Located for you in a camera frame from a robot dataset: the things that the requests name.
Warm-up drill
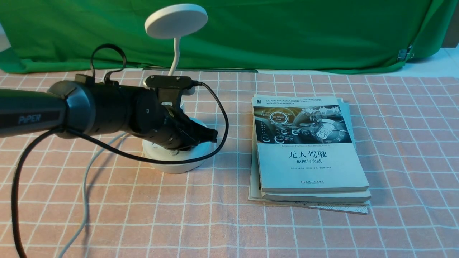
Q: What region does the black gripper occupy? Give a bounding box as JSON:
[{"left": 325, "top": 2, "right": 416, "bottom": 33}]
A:
[{"left": 126, "top": 86, "right": 218, "bottom": 151}]

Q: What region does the white desk lamp with sockets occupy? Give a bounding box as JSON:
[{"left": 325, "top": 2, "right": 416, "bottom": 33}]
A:
[{"left": 142, "top": 3, "right": 211, "bottom": 174}]

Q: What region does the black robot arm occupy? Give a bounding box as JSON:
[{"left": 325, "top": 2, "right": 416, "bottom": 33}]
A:
[{"left": 0, "top": 75, "right": 218, "bottom": 151}]

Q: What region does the bottom thin booklet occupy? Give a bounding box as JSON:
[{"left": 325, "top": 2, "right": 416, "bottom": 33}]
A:
[{"left": 247, "top": 102, "right": 369, "bottom": 214}]

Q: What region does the top book self-driving cover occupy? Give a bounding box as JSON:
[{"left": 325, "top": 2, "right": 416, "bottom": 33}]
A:
[{"left": 252, "top": 95, "right": 370, "bottom": 193}]

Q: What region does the pink checkered tablecloth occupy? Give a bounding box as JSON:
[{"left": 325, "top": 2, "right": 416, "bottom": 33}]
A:
[{"left": 19, "top": 72, "right": 459, "bottom": 258}]

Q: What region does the green backdrop cloth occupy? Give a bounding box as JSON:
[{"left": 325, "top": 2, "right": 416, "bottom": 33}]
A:
[{"left": 0, "top": 0, "right": 458, "bottom": 75}]

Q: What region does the metal binder clip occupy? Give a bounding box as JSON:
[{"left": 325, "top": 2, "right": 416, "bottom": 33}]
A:
[{"left": 397, "top": 45, "right": 414, "bottom": 62}]

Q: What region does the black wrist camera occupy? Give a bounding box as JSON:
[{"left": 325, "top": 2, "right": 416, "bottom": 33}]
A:
[{"left": 143, "top": 75, "right": 198, "bottom": 108}]

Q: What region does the white lamp power cable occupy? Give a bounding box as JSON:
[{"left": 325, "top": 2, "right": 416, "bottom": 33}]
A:
[{"left": 57, "top": 131, "right": 128, "bottom": 258}]

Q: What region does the black camera cable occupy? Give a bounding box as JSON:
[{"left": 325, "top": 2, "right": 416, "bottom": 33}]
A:
[{"left": 11, "top": 44, "right": 230, "bottom": 258}]

